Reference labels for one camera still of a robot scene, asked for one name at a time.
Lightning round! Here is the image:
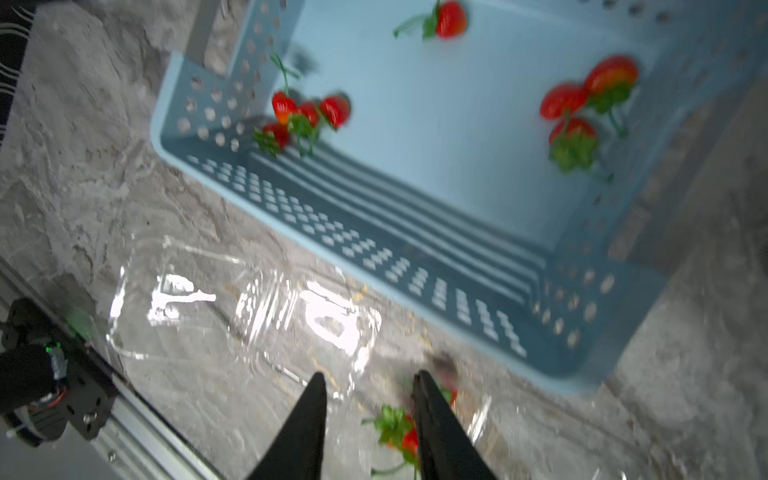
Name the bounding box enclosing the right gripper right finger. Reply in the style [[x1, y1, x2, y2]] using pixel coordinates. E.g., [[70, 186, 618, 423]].
[[412, 370, 496, 480]]

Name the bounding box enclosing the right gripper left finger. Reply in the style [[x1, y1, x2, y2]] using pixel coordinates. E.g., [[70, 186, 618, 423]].
[[248, 372, 327, 479]]

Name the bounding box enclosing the clear plastic clamshell container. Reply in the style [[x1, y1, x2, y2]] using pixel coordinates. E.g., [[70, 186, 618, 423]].
[[108, 237, 643, 479]]

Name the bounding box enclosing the light blue plastic basket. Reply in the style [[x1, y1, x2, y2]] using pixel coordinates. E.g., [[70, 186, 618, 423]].
[[151, 1, 767, 393]]

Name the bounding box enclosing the aluminium front rail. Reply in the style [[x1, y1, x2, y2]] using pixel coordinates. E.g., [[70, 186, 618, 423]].
[[1, 261, 221, 479]]

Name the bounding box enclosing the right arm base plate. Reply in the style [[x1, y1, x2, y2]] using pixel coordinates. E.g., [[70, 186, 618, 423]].
[[1, 298, 118, 448]]

